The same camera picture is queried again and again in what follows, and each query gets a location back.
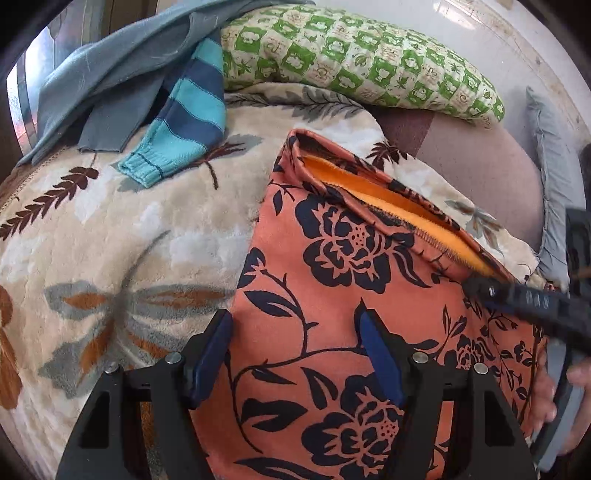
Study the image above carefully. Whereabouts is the blue striped knit sleeve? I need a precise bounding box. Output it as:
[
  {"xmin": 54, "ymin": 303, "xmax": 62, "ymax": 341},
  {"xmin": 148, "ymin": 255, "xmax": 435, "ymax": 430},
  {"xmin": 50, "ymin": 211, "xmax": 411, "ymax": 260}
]
[{"xmin": 117, "ymin": 31, "xmax": 226, "ymax": 188}]

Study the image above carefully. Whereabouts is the orange floral garment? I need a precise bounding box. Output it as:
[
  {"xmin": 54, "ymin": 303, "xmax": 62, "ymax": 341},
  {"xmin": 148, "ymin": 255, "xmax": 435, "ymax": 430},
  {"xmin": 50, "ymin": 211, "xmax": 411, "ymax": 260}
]
[{"xmin": 194, "ymin": 130, "xmax": 542, "ymax": 479}]

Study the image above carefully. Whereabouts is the cream leaf-pattern fleece blanket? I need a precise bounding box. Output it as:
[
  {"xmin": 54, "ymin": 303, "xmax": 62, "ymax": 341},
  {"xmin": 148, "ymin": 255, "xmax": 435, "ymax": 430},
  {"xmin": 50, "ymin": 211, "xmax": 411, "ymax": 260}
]
[{"xmin": 1, "ymin": 84, "xmax": 540, "ymax": 479}]

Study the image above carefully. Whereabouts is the person's right hand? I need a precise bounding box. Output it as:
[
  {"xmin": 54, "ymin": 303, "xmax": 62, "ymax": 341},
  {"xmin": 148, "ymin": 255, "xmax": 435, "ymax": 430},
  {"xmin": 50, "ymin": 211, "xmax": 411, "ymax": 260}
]
[{"xmin": 528, "ymin": 350, "xmax": 591, "ymax": 458}]

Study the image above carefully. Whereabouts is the grey-blue garment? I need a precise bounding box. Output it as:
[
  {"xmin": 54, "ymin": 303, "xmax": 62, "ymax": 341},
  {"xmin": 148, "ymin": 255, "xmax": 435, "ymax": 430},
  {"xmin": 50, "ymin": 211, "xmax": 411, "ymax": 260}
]
[{"xmin": 15, "ymin": 0, "xmax": 316, "ymax": 167}]

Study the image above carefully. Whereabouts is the light blue pillow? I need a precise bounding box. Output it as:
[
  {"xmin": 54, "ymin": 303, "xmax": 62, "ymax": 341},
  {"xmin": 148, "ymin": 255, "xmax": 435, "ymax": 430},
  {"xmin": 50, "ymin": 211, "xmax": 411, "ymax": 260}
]
[{"xmin": 526, "ymin": 86, "xmax": 570, "ymax": 291}]

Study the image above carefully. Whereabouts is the green checkered pillow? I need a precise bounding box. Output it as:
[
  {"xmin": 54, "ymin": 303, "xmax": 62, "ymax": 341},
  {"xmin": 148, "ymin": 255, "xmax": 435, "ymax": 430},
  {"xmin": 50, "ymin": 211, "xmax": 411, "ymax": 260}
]
[{"xmin": 221, "ymin": 4, "xmax": 505, "ymax": 128}]

